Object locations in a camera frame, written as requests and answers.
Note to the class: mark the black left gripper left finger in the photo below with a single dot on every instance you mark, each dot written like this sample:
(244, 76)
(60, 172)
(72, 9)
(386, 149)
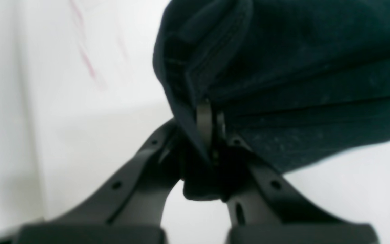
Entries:
(127, 209)

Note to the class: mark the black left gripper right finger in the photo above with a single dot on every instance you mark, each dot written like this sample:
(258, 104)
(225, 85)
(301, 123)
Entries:
(264, 207)

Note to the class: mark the black T-shirt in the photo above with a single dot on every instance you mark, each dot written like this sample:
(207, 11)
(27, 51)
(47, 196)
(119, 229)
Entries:
(298, 80)

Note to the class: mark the red tape rectangle marking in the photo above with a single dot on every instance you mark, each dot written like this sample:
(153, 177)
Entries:
(80, 32)

